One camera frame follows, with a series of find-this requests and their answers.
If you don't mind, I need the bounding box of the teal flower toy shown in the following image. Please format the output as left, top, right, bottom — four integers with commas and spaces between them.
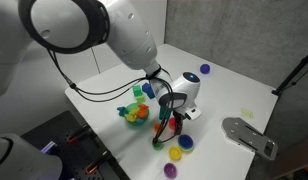
117, 106, 126, 117

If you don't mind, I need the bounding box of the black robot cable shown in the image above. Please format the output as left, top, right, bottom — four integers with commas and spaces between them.
47, 49, 177, 145

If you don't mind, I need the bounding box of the black perforated mounting board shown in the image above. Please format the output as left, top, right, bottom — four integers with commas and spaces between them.
21, 111, 130, 180

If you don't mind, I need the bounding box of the small yellow bowl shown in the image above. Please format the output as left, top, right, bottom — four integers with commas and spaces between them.
168, 146, 182, 160

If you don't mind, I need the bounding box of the orange black clamp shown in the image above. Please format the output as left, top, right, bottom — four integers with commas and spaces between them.
85, 150, 111, 174
66, 124, 90, 143

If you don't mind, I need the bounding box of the small purple bowl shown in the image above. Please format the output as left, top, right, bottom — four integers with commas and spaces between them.
164, 163, 177, 178

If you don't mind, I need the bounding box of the right orange black clamp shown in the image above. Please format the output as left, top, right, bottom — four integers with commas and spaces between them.
85, 150, 111, 174

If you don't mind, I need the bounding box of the grey metal mounting plate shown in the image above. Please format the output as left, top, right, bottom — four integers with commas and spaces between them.
221, 117, 278, 161

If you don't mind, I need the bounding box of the large green toy bowl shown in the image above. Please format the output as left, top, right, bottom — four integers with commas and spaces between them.
124, 103, 149, 126

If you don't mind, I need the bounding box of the purple ball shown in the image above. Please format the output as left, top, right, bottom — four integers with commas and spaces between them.
200, 64, 210, 74

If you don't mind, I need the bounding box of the green cube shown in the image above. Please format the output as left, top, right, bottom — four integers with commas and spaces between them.
133, 85, 142, 97

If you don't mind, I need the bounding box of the small orange bowl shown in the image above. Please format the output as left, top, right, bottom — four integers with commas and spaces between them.
153, 123, 161, 132

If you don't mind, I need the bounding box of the yellow-green cube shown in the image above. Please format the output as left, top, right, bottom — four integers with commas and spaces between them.
136, 95, 145, 103

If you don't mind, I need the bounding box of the small blue bowl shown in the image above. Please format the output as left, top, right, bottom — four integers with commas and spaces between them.
178, 134, 194, 152

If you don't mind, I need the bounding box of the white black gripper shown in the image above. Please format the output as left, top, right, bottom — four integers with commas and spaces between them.
158, 72, 202, 135

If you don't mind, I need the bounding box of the left orange black clamp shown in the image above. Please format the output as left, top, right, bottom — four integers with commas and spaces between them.
66, 124, 90, 143

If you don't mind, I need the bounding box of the yellow sticky note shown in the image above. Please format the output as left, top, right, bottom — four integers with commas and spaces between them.
241, 108, 254, 119

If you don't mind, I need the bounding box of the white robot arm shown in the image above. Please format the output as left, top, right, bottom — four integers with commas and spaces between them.
0, 0, 201, 121

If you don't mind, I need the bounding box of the small green bowl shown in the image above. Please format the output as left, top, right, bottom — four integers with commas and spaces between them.
152, 140, 164, 150

